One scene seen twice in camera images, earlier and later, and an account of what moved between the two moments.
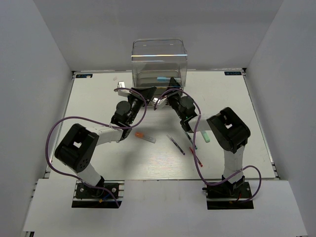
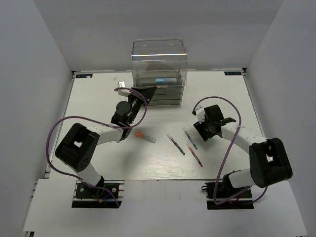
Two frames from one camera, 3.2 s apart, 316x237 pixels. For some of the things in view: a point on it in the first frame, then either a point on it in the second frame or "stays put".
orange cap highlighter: [140, 135] stays put
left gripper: [147, 93] stays put
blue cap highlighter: [163, 79] stays put
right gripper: [174, 84] to [200, 127]
